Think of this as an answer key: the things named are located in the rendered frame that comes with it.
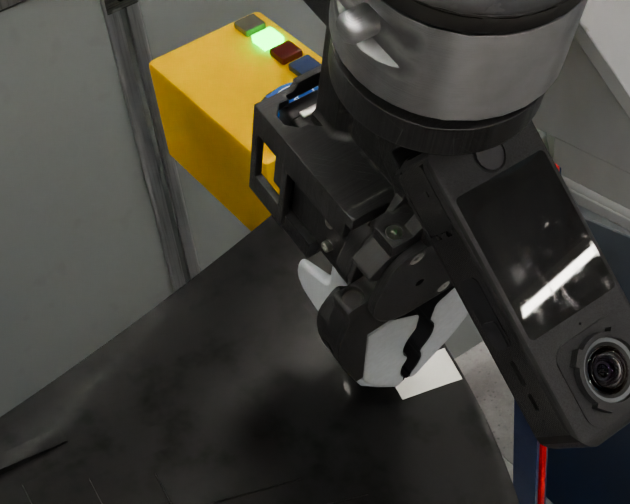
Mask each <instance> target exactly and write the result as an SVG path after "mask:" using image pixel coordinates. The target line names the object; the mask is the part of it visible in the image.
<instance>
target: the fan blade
mask: <svg viewBox="0 0 630 504"><path fill-rule="evenodd" d="M302 259H307V260H309V261H310V262H312V263H313V264H315V265H316V266H317V267H319V268H320V269H322V270H323V271H325V272H326V273H328V274H330V275H331V271H332V266H333V265H332V264H331V263H330V262H329V260H328V259H327V258H326V257H325V256H324V254H323V253H322V252H321V251H320V252H318V253H316V254H315V255H313V256H311V257H309V258H306V257H305V255H304V254H303V253H302V252H301V250H300V249H299V248H298V247H297V245H296V244H295V243H294V242H293V240H292V239H291V238H290V237H289V236H288V234H287V233H286V232H285V231H284V229H283V228H282V227H281V226H280V225H279V223H278V222H277V221H276V220H275V218H274V217H273V216H272V215H271V216H270V217H268V218H267V219H266V220H265V221H264V222H262V223H261V224H260V225H259V226H257V227H256V228H255V229H254V230H253V231H251V232H250V233H249V234H248V235H246V236H245V237H244V238H243V239H241V240H240V241H239V242H238V243H236V244H235V245H234V246H233V247H231V248H230V249H229V250H228V251H226V252H225V253H224V254H223V255H221V256H220V257H219V258H218V259H216V260H215V261H214V262H213V263H211V264H210V265H209V266H208V267H206V268H205V269H204V270H202V271H201V272H200V273H199V274H197V275H196V276H195V277H193V278H192V279H191V280H190V281H188V282H187V283H186V284H184V285H183V286H182V287H180V288H179V289H178V290H177V291H175V292H174V293H173V294H171V295H170V296H169V297H167V298H166V299H165V300H163V301H162V302H161V303H159V304H158V305H157V306H156V307H154V308H153V309H152V310H150V311H149V312H148V313H146V314H145V315H144V316H142V317H141V318H139V319H138V320H137V321H135V322H134V323H133V324H131V325H130V326H129V327H127V328H126V329H125V330H123V331H122V332H121V333H119V334H118V335H116V336H115V337H114V338H112V339H111V340H110V341H108V342H107V343H106V344H104V345H103V346H101V347H100V348H99V349H97V350H96V351H94V352H93V353H92V354H90V355H89V356H88V357H86V358H85V359H83V360H82V361H81V362H79V363H78V364H76V365H75V366H74V367H72V368H71V369H69V370H68V371H66V372H65V373H64V374H62V375H61V376H59V377H58V378H56V379H55V380H54V381H52V382H51V383H49V384H48V385H46V386H45V387H44V388H42V389H41V390H39V391H38V392H36V393H35V394H33V395H32V396H31V397H29V398H28V399H26V400H25V401H23V402H22V403H20V404H19V405H17V406H16V407H14V408H13V409H12V410H10V411H9V412H7V413H6V414H4V415H3V416H1V417H0V504H520V503H519V500H518V497H517V494H516V491H515V489H514V486H513V483H512V480H511V477H510V475H509V472H508V469H507V467H506V464H505V462H504V459H503V457H502V454H501V452H500V449H499V447H498V445H497V442H496V440H495V438H494V435H493V433H492V431H491V429H490V426H489V424H488V422H487V420H486V418H485V416H484V414H483V412H482V409H481V407H480V405H479V403H478V401H477V399H476V397H475V396H474V394H473V392H472V390H471V388H470V386H469V384H468V382H467V381H466V379H465V377H464V375H463V373H462V372H461V370H460V368H459V366H458V365H457V363H456V361H455V360H454V358H453V356H452V354H451V353H450V351H449V350H448V348H447V346H446V345H445V343H444V344H443V345H442V346H441V347H440V348H439V349H438V350H440V349H443V348H445V350H446V352H447V353H448V355H449V357H450V358H451V360H452V362H453V363H454V365H455V367H456V369H457V370H458V372H459V374H460V376H461V377H462V379H461V380H458V381H455V382H451V383H449V384H446V385H443V386H440V387H437V388H434V389H431V390H429V391H426V392H423V393H420V394H417V395H415V396H412V397H409V398H406V399H402V398H401V396H400V394H399V393H398V391H397V389H396V387H369V386H361V385H359V384H358V383H357V382H355V380H354V379H353V378H352V377H351V376H350V375H349V374H348V373H347V372H346V371H345V370H344V369H343V368H342V366H341V365H340V364H339V363H338V361H337V360H336V359H335V358H334V356H333V355H332V354H331V353H330V351H329V350H328V349H327V347H326V346H325V345H324V343H323V341H322V340H321V338H320V335H319V332H318V328H317V322H316V321H315V319H314V318H313V317H312V316H311V314H310V313H309V312H308V311H307V309H306V308H305V307H304V306H303V305H304V304H305V303H307V302H309V301H311V300H310V298H309V297H308V295H307V294H306V292H305V291H304V289H303V287H302V285H301V282H300V280H299V276H298V265H299V263H300V261H301V260H302ZM438 350H437V351H438Z"/></svg>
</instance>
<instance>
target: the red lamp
mask: <svg viewBox="0 0 630 504"><path fill-rule="evenodd" d="M270 55H271V56H272V57H273V58H274V59H276V60H277V61H278V62H280V63H281V64H282V65H286V64H288V63H290V62H292V61H294V60H296V59H298V58H300V57H302V56H303V52H302V49H300V48H299V47H298V46H296V45H295V44H294V43H292V42H291V41H289V40H288V41H286V42H284V43H282V44H280V45H277V46H275V47H273V48H271V49H270Z"/></svg>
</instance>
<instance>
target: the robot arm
mask: <svg viewBox="0 0 630 504"><path fill-rule="evenodd" d="M303 1H304V2H305V3H306V4H307V5H308V6H309V7H310V9H311V10H312V11H313V12H314V13H315V14H316V15H317V16H318V17H319V18H320V20H321V21H322V22H323V23H324V24H325V25H326V33H325V41H324V49H323V56H322V64H321V65H320V66H318V67H316V68H314V69H312V70H310V71H308V72H306V73H304V74H302V75H299V76H297V77H295V78H293V82H292V84H291V85H290V86H289V87H288V88H287V89H285V90H283V91H281V92H279V93H277V94H275V95H273V96H271V97H269V98H267V99H265V100H262V101H260V102H258V103H256V104H254V116H253V132H252V147H251V163H250V179H249V187H250V188H251V190H252V191H253V192H254V193H255V195H256V196H257V197H258V198H259V200H260V201H261V202H262V203H263V205H264V206H265V207H266V208H267V210H268V211H269V212H270V213H271V215H272V216H273V217H274V218H275V220H276V221H277V222H278V223H279V225H280V226H281V227H282V228H283V229H284V231H285V232H286V233H287V234H288V236H289V237H290V238H291V239H292V240H293V242H294V243H295V244H296V245H297V247H298V248H299V249H300V250H301V252H302V253H303V254H304V255H305V257H306V258H309V257H311V256H313V255H315V254H316V253H318V252H320V251H321V252H322V253H323V254H324V256H325V257H326V258H327V259H328V260H329V262H330V263H331V264H332V265H333V266H332V271H331V275H330V274H328V273H326V272H325V271H323V270H322V269H320V268H319V267H317V266H316V265H315V264H313V263H312V262H310V261H309V260H307V259H302V260H301V261H300V263H299V265H298V276H299V280H300V282H301V285H302V287H303V289H304V291H305V292H306V294H307V295H308V297H309V298H310V300H311V301H312V303H313V304H314V306H315V307H316V309H317V310H318V315H317V328H318V332H319V335H320V338H321V340H322V341H323V343H324V345H325V346H326V347H327V349H328V350H329V351H330V353H331V354H332V355H333V356H334V358H335V359H336V360H337V361H338V363H339V364H340V365H341V366H342V368H343V369H344V370H345V371H346V372H347V373H348V374H349V375H350V376H351V377H352V378H353V379H354V380H355V382H357V383H358V384H359V385H361V386H369V387H396V386H398V385H399V384H400V383H401V382H402V381H403V380H404V378H408V377H412V376H414V375H415V374H416V373H417V372H418V371H419V370H420V369H421V368H422V367H423V366H424V364H425V363H426V362H427V361H428V360H429V359H430V358H431V357H432V356H433V355H434V354H435V353H436V352H437V350H438V349H439V348H440V347H441V346H442V345H443V344H444V343H445V342H446V341H447V340H448V339H449V337H450V336H451V335H452V334H453V333H454V332H455V330H456V329H457V328H458V327H459V325H460V324H461V323H462V321H463V320H464V319H465V317H466V316H467V314H468V313H469V315H470V317H471V319H472V321H473V322H474V324H475V326H476V328H477V330H478V332H479V334H480V335H481V337H482V339H483V341H484V343H485V345H486V347H487V348H488V350H489V352H490V354H491V356H492V358H493V360H494V361H495V363H496V365H497V367H498V369H499V371H500V373H501V374H502V376H503V378H504V380H505V382H506V384H507V385H508V387H509V389H510V391H511V393H512V395H513V397H514V398H515V400H516V402H517V404H518V406H519V408H520V410H521V411H522V413H523V415H524V417H525V419H526V421H527V423H528V424H529V426H530V428H531V430H532V432H533V434H534V436H535V437H536V439H537V441H538V442H539V443H540V444H541V445H543V446H545V447H548V448H553V449H564V448H585V447H597V446H599V445H600V444H601V443H603V442H604V441H606V440H607V439H608V438H610V437H611V436H612V435H614V434H615V433H617V432H618V431H619V430H621V429H622V428H623V427H625V426H626V425H627V424H629V423H630V303H629V301H628V299H627V298H626V296H625V294H624V292H623V290H622V288H621V286H620V284H619V283H618V281H617V279H616V277H615V275H614V273H613V271H612V270H611V268H610V266H609V264H608V262H607V260H606V258H605V256H604V255H603V253H602V251H601V249H600V247H599V245H598V243H597V241H596V240H595V238H594V236H593V234H592V232H591V230H590V228H589V226H588V225H587V223H586V221H585V219H584V217H583V215H582V213H581V212H580V210H579V208H578V206H577V204H576V202H575V200H574V198H573V197H572V195H571V193H570V191H569V189H568V187H567V185H566V183H565V182H564V180H563V178H562V176H561V174H560V172H559V170H558V168H557V167H556V165H555V163H554V161H553V159H552V157H551V155H550V154H549V152H548V150H547V148H546V146H545V144H544V142H543V140H542V139H541V137H540V135H539V133H538V131H537V129H536V127H535V125H534V124H533V122H532V119H533V118H534V116H535V115H536V113H537V111H538V109H539V107H540V105H541V102H542V99H543V97H544V94H545V92H546V91H547V89H548V88H549V87H550V86H551V85H552V83H553V82H554V81H555V80H556V79H557V77H558V75H559V72H560V70H561V68H562V66H563V63H564V61H565V59H566V56H567V53H568V51H569V48H570V45H571V43H572V40H573V38H574V35H575V32H576V30H577V27H578V25H579V22H580V19H581V17H582V14H583V11H584V9H585V6H586V4H587V1H588V0H303ZM317 86H319V87H318V90H314V91H312V92H310V93H308V94H306V95H304V96H302V97H300V98H298V99H296V100H294V101H292V102H290V103H289V100H291V99H293V98H295V97H297V96H299V95H301V94H303V93H305V92H307V91H309V90H311V89H313V88H315V87H317ZM278 112H279V114H280V116H279V118H278V117H277V116H278ZM264 143H265V144H266V145H267V146H268V148H269V149H270V150H271V151H272V152H273V154H274V155H275V156H276V160H275V171H274V182H275V183H276V185H277V186H278V187H279V188H280V193H279V194H278V193H277V192H276V190H275V189H274V188H273V187H272V186H271V184H270V183H269V182H268V181H267V179H266V178H265V177H264V176H263V174H262V173H261V172H262V159H263V146H264Z"/></svg>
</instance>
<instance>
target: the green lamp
mask: <svg viewBox="0 0 630 504"><path fill-rule="evenodd" d="M252 41H253V42H254V43H255V44H256V45H257V46H259V47H260V48H261V49H263V50H264V51H267V50H269V49H271V48H273V47H275V46H277V45H279V44H281V43H283V42H284V37H283V35H281V34H280V33H279V32H277V31H276V30H275V29H273V28H272V27H268V28H266V29H264V30H262V31H260V32H258V33H256V34H254V35H252Z"/></svg>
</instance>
